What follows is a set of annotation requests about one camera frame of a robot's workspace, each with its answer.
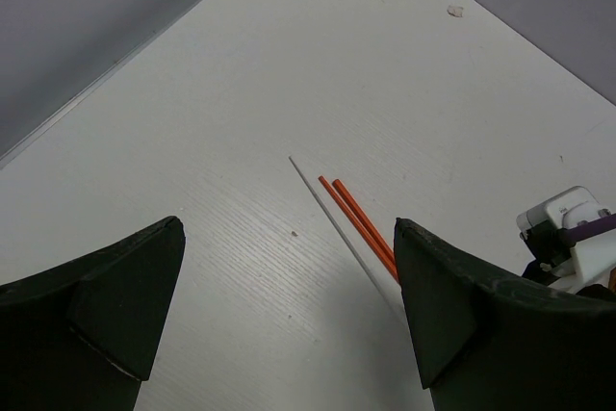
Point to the white chopstick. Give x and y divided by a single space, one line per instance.
358 258

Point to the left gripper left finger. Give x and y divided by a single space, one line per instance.
84 335

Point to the orange chopstick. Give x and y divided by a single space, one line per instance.
356 223
363 218

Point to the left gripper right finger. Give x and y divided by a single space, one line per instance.
487 339

